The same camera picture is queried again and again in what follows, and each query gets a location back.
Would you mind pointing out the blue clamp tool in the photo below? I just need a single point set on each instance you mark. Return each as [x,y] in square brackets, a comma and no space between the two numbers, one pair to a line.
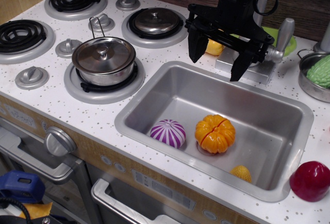
[22,186]

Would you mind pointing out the red toy apple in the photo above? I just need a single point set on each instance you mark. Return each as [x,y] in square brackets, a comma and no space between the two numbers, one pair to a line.
[310,181]

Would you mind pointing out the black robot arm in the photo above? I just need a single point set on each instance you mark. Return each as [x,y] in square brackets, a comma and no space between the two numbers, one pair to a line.
[231,24]

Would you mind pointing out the stove burner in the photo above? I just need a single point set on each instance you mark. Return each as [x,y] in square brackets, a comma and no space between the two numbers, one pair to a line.
[145,40]
[81,91]
[25,40]
[74,10]

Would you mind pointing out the silver stove knob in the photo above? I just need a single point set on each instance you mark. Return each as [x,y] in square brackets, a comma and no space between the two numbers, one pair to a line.
[32,78]
[101,23]
[127,5]
[66,48]

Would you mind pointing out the silver stove knob front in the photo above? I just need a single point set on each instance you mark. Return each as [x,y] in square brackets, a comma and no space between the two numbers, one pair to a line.
[32,78]

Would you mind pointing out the front right stove burner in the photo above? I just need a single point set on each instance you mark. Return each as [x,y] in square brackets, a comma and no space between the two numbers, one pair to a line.
[81,91]

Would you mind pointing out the silver faucet handle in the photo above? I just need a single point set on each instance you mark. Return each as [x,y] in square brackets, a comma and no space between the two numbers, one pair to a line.
[285,33]

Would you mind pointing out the silver sink basin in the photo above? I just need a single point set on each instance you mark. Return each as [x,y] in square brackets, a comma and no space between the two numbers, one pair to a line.
[246,137]

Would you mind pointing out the silver stove knob middle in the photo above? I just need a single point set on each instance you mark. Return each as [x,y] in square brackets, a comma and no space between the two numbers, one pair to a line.
[101,23]

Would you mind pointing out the silver stove knob back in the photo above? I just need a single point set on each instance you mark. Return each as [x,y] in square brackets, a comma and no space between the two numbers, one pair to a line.
[127,5]

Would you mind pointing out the small steel pot lid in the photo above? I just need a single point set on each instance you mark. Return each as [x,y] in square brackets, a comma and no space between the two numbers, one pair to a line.
[156,21]

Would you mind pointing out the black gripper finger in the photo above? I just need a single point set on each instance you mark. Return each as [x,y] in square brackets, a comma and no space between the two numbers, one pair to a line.
[197,43]
[240,65]

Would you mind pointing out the grey post right edge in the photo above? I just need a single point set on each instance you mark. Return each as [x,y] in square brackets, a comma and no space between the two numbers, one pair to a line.
[324,44]

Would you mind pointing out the green plastic plate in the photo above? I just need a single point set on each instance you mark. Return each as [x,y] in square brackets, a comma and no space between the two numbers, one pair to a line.
[291,46]

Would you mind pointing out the purple striped toy onion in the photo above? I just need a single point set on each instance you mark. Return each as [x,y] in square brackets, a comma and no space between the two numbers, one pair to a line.
[169,132]

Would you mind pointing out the yellow toy corn piece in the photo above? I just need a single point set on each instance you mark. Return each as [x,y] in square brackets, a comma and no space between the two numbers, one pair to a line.
[242,172]

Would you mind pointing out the silver faucet spout pipe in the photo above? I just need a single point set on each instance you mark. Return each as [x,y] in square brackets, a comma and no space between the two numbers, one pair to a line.
[261,5]

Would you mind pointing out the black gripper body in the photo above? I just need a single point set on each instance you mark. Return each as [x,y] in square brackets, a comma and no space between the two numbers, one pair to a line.
[231,24]

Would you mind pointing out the back right stove burner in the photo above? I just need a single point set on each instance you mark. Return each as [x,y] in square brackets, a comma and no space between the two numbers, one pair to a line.
[145,40]

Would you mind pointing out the silver oven dial knob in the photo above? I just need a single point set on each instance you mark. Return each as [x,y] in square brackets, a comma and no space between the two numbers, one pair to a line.
[58,143]

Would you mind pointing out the green toy bitter gourd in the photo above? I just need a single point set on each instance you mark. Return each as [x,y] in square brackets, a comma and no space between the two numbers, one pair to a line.
[319,73]

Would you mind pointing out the yellow cloth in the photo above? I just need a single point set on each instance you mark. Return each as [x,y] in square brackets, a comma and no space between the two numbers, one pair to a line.
[37,210]

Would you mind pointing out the silver faucet base plate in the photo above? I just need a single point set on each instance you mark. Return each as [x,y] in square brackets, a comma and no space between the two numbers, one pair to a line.
[260,72]

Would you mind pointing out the back left stove burner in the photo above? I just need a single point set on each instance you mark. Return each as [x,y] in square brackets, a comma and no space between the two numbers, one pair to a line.
[74,10]

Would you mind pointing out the silver oven door handle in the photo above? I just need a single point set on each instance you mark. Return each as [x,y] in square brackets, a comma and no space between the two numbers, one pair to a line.
[26,152]

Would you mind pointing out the steel pot right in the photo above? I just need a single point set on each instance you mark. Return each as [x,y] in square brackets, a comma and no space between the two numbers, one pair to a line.
[308,58]

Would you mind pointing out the yellow toy lemon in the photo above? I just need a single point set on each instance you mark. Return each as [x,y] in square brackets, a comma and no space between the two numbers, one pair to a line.
[214,48]

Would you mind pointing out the orange toy pumpkin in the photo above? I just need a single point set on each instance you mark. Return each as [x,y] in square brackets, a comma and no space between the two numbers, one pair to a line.
[215,134]

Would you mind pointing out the front left stove burner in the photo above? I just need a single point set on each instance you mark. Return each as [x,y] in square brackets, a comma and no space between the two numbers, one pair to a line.
[25,40]

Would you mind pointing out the steel pot with lid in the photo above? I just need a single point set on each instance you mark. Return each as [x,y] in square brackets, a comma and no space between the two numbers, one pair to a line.
[104,61]

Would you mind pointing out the silver stove knob left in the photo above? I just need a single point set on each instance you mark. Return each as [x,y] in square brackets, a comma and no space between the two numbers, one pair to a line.
[66,48]

